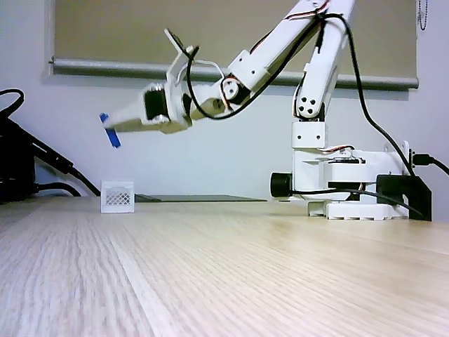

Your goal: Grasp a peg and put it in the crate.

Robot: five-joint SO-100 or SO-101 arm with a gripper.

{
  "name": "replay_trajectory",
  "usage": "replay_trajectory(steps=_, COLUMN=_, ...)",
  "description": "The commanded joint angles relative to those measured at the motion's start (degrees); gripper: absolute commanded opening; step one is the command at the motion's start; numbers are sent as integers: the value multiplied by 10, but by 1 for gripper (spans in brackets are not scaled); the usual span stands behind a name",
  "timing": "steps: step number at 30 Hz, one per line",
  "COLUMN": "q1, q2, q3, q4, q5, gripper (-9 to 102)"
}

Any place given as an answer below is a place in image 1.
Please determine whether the white lattice crate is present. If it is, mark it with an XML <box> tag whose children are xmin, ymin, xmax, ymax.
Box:
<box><xmin>100</xmin><ymin>180</ymin><xmax>136</xmax><ymax>214</ymax></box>

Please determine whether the metal bead chain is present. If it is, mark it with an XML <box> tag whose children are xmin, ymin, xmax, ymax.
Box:
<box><xmin>417</xmin><ymin>0</ymin><xmax>430</xmax><ymax>33</ymax></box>

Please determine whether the black plugged cable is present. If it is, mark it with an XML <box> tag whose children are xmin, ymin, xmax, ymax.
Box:
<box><xmin>413</xmin><ymin>152</ymin><xmax>449</xmax><ymax>176</ymax></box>

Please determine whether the beige roller blind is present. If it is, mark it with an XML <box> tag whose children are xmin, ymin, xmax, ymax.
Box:
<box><xmin>48</xmin><ymin>0</ymin><xmax>420</xmax><ymax>93</ymax></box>

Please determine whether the black table clamp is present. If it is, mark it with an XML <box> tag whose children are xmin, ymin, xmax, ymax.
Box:
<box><xmin>376</xmin><ymin>173</ymin><xmax>434</xmax><ymax>223</ymax></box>

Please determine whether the black equipment with cables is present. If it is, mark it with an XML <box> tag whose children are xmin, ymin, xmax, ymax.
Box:
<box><xmin>0</xmin><ymin>88</ymin><xmax>102</xmax><ymax>205</ymax></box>

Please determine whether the black clamp knob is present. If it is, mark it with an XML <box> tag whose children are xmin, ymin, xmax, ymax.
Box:
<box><xmin>269</xmin><ymin>171</ymin><xmax>294</xmax><ymax>199</ymax></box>

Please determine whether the blue peg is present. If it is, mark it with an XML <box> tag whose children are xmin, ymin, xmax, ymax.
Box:
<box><xmin>99</xmin><ymin>112</ymin><xmax>122</xmax><ymax>150</ymax></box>

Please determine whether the black camera cable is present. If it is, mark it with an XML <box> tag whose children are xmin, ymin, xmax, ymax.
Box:
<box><xmin>185</xmin><ymin>13</ymin><xmax>417</xmax><ymax>176</ymax></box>

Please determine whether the thin black cable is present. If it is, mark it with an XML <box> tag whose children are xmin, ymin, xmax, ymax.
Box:
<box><xmin>290</xmin><ymin>188</ymin><xmax>425</xmax><ymax>217</ymax></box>

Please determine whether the black flat mat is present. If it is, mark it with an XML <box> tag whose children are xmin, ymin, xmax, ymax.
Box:
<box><xmin>135</xmin><ymin>194</ymin><xmax>269</xmax><ymax>204</ymax></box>

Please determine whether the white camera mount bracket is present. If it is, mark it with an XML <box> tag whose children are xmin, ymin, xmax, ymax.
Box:
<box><xmin>163</xmin><ymin>27</ymin><xmax>201</xmax><ymax>93</ymax></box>

